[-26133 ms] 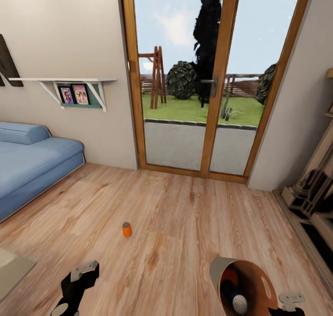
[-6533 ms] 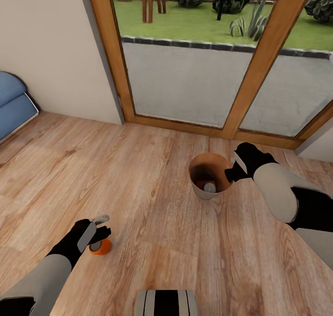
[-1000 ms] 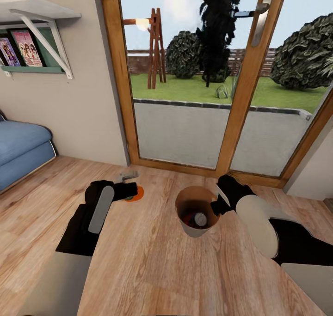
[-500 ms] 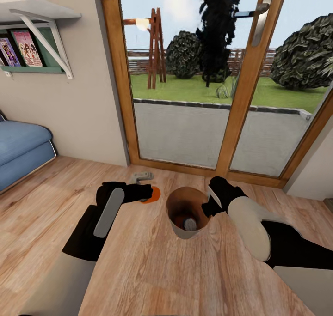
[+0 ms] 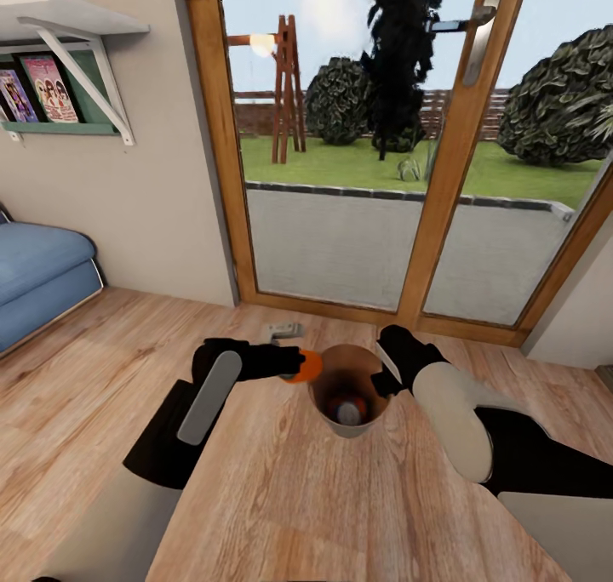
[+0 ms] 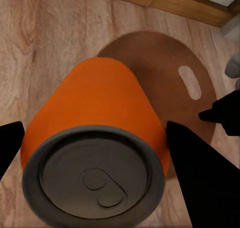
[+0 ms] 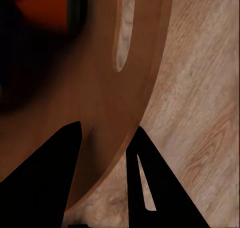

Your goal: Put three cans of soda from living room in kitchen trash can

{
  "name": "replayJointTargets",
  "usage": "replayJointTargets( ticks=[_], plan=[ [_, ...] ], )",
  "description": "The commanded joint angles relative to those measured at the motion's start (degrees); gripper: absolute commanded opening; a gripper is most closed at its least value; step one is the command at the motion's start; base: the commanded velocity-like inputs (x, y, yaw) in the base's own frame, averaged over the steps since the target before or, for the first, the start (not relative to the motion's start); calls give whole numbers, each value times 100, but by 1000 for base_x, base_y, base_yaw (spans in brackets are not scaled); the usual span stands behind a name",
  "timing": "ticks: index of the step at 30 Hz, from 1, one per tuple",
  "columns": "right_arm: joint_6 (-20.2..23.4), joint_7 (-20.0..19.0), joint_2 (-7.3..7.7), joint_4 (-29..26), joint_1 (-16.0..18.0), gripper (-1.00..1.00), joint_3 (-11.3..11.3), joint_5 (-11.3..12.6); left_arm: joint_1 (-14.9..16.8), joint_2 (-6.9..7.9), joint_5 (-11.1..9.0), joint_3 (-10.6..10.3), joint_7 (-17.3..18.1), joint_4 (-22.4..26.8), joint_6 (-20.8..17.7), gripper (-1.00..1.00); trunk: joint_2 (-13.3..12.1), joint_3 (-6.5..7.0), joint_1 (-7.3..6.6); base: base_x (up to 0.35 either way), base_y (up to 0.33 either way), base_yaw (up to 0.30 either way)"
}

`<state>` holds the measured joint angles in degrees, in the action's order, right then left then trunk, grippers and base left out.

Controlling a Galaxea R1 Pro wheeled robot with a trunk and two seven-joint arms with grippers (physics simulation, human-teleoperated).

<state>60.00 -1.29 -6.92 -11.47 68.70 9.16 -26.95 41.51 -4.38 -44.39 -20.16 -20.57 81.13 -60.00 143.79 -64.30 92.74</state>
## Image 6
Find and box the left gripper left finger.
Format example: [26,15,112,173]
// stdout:
[0,121,25,180]

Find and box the trash can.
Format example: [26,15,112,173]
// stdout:
[96,30,217,182]

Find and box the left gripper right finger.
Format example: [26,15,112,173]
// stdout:
[166,121,240,228]

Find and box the can of soda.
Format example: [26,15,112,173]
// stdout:
[20,56,171,228]

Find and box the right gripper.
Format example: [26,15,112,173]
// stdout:
[198,89,240,136]

